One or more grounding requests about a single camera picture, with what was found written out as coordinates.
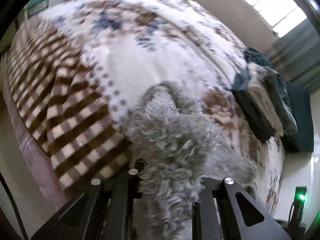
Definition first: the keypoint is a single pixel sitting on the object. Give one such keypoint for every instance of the dark green folded garment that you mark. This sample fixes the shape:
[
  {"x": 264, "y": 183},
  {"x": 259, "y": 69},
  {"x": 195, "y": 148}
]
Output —
[{"x": 278, "y": 92}]

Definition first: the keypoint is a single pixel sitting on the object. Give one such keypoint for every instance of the green lit device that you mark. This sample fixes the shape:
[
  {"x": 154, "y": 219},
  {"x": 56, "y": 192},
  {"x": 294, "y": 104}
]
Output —
[{"x": 295, "y": 228}]

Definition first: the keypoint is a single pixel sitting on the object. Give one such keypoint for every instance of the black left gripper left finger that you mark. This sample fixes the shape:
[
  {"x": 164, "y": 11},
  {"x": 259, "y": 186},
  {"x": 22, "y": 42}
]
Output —
[{"x": 101, "y": 210}]

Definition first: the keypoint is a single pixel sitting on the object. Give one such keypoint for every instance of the floral fleece blanket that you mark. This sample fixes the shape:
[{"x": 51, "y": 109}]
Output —
[{"x": 74, "y": 73}]

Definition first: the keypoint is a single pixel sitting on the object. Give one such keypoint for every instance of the grey fluffy pants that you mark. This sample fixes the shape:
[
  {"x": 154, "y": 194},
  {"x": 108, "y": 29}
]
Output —
[{"x": 180, "y": 146}]

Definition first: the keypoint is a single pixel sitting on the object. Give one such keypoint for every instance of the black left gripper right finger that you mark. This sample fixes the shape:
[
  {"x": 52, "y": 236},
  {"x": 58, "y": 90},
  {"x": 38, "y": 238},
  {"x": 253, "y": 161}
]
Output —
[{"x": 227, "y": 211}]

